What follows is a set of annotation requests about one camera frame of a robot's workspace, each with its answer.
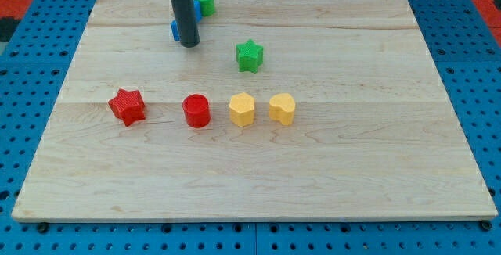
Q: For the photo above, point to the blue cube block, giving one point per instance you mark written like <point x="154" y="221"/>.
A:
<point x="198" y="17"/>

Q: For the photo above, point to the yellow hexagon block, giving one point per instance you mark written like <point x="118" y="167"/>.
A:
<point x="242" y="109"/>

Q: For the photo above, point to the yellow heart block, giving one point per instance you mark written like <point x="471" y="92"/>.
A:
<point x="282" y="108"/>

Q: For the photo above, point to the light wooden board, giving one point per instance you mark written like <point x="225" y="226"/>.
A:
<point x="374" y="137"/>

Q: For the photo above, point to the red cylinder block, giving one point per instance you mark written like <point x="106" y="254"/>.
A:
<point x="197" y="111"/>

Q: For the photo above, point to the green star block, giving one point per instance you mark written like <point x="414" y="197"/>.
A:
<point x="249" y="56"/>

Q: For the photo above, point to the red star block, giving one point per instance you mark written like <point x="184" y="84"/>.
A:
<point x="128" y="106"/>

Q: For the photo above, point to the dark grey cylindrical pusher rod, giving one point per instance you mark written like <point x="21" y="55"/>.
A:
<point x="185" y="18"/>

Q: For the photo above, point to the blue perforated pegboard base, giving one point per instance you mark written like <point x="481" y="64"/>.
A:
<point x="38" y="55"/>

